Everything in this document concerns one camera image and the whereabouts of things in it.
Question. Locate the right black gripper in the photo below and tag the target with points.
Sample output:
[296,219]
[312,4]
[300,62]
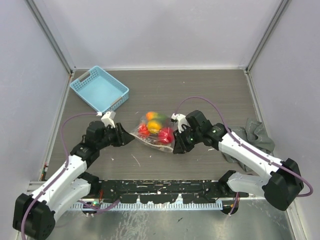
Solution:
[179,147]

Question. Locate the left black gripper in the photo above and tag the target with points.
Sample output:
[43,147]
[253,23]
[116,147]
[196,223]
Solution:
[122,137]

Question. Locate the red apple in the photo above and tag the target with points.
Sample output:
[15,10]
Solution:
[165,135]

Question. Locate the red pear shaped fruit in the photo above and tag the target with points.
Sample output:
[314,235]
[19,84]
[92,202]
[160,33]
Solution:
[143,130]

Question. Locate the clear zip top bag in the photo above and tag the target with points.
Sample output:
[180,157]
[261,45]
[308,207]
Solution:
[151,140]

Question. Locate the yellow lemon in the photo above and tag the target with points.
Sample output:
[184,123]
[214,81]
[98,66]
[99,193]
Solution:
[154,126]

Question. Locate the green orange mango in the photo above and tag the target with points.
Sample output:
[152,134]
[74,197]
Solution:
[156,116]

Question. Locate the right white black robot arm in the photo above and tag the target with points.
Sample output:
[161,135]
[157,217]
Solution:
[278,181]

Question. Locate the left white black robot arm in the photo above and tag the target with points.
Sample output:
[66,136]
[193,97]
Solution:
[35,215]

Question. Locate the light blue plastic basket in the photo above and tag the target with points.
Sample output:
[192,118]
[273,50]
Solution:
[100,90]

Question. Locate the grey cloth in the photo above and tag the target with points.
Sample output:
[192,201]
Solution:
[254,133]

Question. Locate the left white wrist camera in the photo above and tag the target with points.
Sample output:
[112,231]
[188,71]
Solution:
[107,118]

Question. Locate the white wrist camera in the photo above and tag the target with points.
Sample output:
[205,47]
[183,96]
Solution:
[107,118]
[181,121]

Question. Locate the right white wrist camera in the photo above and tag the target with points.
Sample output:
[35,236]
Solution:
[181,121]

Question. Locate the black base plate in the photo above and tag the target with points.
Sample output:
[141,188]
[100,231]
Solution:
[163,191]

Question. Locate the light blue cable duct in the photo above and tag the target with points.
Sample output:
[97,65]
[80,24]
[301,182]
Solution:
[175,206]

